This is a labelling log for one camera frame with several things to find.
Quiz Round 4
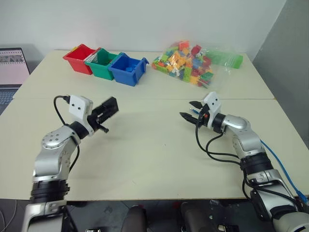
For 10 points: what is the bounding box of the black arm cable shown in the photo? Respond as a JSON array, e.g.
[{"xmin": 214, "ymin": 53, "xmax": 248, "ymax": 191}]
[
  {"xmin": 53, "ymin": 95, "xmax": 81, "ymax": 174},
  {"xmin": 195, "ymin": 118, "xmax": 256, "ymax": 201}
]

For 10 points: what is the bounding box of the clear bag of toy bricks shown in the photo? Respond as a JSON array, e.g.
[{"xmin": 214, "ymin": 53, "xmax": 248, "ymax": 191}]
[{"xmin": 151, "ymin": 40, "xmax": 234, "ymax": 89}]

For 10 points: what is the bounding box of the dark rounded shape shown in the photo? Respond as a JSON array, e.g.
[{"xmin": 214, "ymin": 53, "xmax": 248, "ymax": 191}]
[{"xmin": 120, "ymin": 204, "xmax": 148, "ymax": 232}]

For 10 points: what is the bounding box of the blue plastic bin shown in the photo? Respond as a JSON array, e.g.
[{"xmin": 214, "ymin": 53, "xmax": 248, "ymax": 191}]
[{"xmin": 108, "ymin": 52, "xmax": 148, "ymax": 87}]

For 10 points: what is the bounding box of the red plastic bin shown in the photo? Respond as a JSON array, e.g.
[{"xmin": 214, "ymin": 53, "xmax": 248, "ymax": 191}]
[{"xmin": 62, "ymin": 43, "xmax": 97, "ymax": 75}]

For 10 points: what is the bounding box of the green plastic bin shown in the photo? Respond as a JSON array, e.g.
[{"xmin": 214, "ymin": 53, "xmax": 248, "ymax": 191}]
[{"xmin": 84, "ymin": 47, "xmax": 118, "ymax": 81}]

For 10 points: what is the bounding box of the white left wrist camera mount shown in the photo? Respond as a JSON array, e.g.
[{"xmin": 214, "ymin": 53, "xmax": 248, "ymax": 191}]
[{"xmin": 69, "ymin": 95, "xmax": 95, "ymax": 136}]

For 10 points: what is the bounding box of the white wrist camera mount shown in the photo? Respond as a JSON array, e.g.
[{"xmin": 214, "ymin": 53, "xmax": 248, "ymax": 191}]
[
  {"xmin": 69, "ymin": 95, "xmax": 95, "ymax": 136},
  {"xmin": 203, "ymin": 91, "xmax": 225, "ymax": 129}
]

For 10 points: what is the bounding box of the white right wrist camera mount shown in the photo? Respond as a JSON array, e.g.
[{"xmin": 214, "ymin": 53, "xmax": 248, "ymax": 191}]
[{"xmin": 203, "ymin": 91, "xmax": 225, "ymax": 129}]

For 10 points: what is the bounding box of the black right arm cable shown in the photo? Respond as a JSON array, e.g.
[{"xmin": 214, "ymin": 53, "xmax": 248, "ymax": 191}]
[{"xmin": 195, "ymin": 118, "xmax": 256, "ymax": 201}]

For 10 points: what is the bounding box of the thin white cable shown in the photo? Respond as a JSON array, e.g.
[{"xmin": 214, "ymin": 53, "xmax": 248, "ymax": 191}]
[{"xmin": 0, "ymin": 199, "xmax": 18, "ymax": 226}]

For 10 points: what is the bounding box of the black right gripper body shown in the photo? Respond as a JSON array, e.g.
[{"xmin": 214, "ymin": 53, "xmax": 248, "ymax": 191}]
[{"xmin": 196, "ymin": 103, "xmax": 210, "ymax": 128}]

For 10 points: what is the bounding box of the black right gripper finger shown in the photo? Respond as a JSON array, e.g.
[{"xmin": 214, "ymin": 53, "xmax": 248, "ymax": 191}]
[
  {"xmin": 179, "ymin": 112, "xmax": 199, "ymax": 125},
  {"xmin": 189, "ymin": 101, "xmax": 206, "ymax": 112}
]

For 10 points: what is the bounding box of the green zip bag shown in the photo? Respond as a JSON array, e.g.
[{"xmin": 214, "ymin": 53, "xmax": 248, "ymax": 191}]
[{"xmin": 206, "ymin": 49, "xmax": 244, "ymax": 70}]

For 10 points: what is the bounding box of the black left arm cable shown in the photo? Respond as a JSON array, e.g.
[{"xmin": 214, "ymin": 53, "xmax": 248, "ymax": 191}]
[{"xmin": 53, "ymin": 95, "xmax": 81, "ymax": 174}]

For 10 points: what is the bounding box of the white card in bin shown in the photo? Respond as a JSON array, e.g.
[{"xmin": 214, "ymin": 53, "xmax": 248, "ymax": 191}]
[{"xmin": 85, "ymin": 53, "xmax": 99, "ymax": 64}]

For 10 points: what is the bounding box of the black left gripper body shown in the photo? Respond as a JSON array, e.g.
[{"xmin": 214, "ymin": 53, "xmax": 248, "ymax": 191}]
[{"xmin": 87, "ymin": 107, "xmax": 104, "ymax": 132}]

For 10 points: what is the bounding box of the grey laptop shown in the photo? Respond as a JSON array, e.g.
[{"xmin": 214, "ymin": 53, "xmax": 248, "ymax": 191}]
[{"xmin": 0, "ymin": 47, "xmax": 31, "ymax": 116}]

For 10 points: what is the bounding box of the blue Ethernet cable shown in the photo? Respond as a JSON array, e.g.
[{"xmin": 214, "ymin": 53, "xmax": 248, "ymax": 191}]
[{"xmin": 190, "ymin": 108, "xmax": 309, "ymax": 203}]

